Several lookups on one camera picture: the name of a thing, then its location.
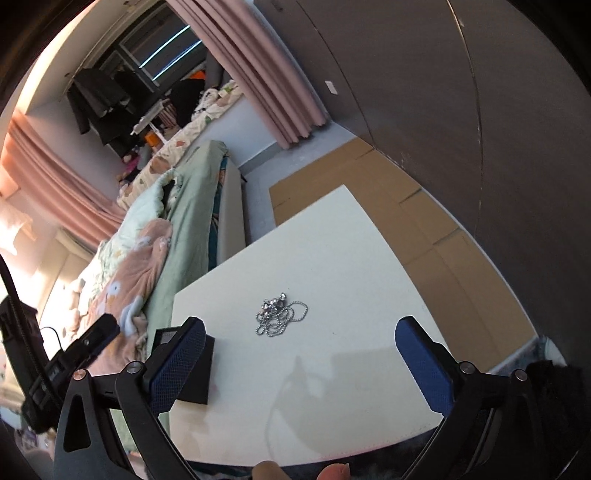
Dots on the green sheeted bed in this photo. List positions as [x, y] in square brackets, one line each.
[191, 205]

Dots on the white wall switch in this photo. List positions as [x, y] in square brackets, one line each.
[331, 87]

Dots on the person's right hand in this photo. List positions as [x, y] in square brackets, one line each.
[269, 470]

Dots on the flattened brown cardboard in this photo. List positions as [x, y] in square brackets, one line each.
[478, 315]

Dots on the white low table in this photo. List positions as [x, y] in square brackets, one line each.
[304, 367]

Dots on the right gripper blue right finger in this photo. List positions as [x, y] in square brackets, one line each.
[449, 450]

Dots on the pink floral fleece blanket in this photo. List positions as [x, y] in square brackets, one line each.
[123, 296]

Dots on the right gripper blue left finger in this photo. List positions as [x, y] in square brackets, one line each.
[145, 390]

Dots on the pink curtain near wardrobe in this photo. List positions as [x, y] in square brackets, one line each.
[241, 43]

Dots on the black square jewelry box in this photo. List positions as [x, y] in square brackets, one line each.
[186, 372]

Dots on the hanging dark clothes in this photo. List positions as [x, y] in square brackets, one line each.
[110, 105]

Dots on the pink curtain by window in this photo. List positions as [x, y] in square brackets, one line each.
[72, 201]

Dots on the light green pillow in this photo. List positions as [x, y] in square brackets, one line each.
[148, 206]

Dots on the floral window seat cushion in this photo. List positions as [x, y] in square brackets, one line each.
[212, 106]

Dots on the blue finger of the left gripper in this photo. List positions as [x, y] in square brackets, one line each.
[84, 350]

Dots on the dark brown wardrobe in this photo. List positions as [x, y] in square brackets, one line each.
[474, 103]

